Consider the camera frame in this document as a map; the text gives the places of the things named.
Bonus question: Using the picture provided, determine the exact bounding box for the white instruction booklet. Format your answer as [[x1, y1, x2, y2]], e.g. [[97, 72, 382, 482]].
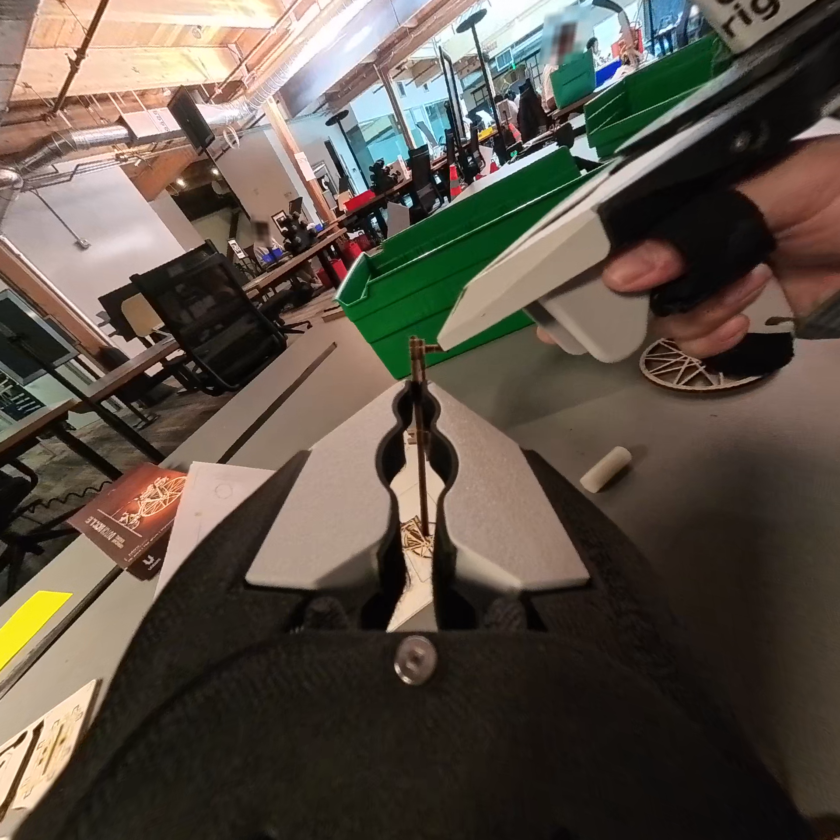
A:
[[154, 461, 437, 634]]

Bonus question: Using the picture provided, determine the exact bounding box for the small wooden model part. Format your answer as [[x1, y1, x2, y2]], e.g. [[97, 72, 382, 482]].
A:
[[399, 515, 435, 559]]

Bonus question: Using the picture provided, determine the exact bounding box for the black mesh office chair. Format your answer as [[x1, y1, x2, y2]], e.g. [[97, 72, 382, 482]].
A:
[[130, 252, 290, 395]]

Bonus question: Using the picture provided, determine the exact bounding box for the brown wooden desk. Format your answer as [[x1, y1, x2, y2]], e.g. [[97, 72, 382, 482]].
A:
[[0, 341, 178, 460]]

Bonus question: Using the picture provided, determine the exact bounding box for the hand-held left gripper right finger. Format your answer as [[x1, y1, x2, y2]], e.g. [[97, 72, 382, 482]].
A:
[[423, 381, 589, 626]]

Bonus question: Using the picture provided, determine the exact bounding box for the long brown desk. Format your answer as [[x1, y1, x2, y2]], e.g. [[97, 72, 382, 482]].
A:
[[243, 226, 349, 296]]

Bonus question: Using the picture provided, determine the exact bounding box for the wooden model bicycle frame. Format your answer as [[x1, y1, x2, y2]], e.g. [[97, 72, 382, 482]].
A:
[[408, 336, 434, 536]]

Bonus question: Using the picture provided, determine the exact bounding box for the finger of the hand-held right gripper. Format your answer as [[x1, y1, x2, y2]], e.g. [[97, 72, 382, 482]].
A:
[[435, 156, 626, 353], [533, 289, 652, 365]]

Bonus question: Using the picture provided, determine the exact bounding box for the brown model kit box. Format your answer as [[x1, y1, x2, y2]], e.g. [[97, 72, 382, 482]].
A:
[[67, 462, 188, 581]]

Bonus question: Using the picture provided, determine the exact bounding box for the white wax cylinder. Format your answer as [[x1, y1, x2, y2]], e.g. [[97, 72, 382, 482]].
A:
[[579, 446, 633, 492]]

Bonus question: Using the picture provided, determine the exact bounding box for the person's right hand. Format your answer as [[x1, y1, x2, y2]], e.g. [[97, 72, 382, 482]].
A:
[[535, 134, 840, 358]]

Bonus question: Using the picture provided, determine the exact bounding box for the dark framed screen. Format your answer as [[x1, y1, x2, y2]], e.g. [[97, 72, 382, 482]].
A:
[[0, 289, 80, 388]]

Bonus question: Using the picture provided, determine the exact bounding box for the wooden parts sheet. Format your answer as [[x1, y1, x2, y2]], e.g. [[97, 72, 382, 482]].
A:
[[0, 679, 102, 815]]

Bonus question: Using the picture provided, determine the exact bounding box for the black speaker on stand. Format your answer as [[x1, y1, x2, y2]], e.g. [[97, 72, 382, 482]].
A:
[[166, 85, 247, 247]]

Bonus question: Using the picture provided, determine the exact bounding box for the small green plastic bin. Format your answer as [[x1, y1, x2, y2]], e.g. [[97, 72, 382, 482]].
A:
[[550, 51, 598, 109]]

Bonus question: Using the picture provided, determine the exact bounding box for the round wooden spoked wheel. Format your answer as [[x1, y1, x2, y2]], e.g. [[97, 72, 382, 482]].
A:
[[638, 338, 765, 393]]

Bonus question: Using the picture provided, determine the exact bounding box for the black floor lamp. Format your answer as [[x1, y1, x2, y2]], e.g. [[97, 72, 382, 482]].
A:
[[456, 8, 506, 132], [326, 110, 368, 191]]

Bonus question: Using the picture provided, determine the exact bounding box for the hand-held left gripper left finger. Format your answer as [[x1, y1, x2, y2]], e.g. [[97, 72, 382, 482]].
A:
[[244, 381, 416, 597]]

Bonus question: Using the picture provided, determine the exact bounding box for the large green plastic bin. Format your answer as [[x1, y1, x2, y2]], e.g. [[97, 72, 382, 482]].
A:
[[336, 146, 608, 382]]

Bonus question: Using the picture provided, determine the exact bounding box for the yellow paper sheet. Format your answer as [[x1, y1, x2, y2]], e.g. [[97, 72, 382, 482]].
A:
[[0, 589, 73, 673]]

